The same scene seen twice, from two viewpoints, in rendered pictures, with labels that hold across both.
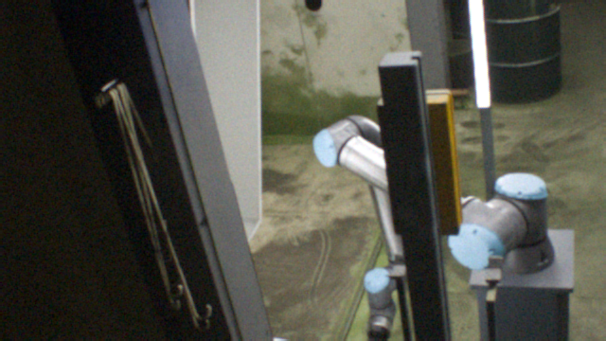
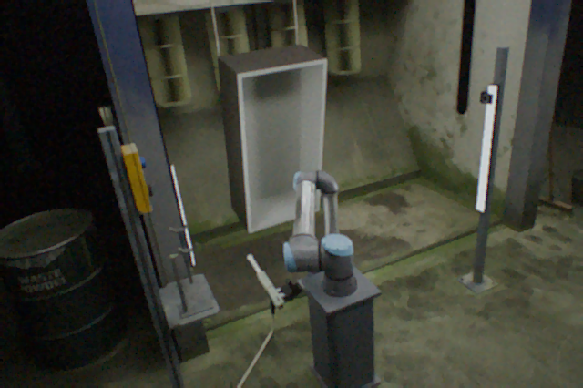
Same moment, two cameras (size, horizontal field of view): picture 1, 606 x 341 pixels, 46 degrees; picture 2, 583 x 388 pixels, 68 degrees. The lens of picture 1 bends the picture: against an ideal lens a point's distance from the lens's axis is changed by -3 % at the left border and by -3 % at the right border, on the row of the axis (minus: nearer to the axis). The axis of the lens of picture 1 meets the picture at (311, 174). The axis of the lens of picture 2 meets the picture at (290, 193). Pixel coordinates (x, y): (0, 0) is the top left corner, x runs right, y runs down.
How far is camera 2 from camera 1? 180 cm
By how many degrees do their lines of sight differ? 41
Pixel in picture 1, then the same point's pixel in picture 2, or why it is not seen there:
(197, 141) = (141, 141)
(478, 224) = (290, 246)
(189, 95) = (140, 121)
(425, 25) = (523, 147)
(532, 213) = (327, 259)
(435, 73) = (520, 182)
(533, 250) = (330, 281)
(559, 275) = (334, 303)
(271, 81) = (433, 148)
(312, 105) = (449, 171)
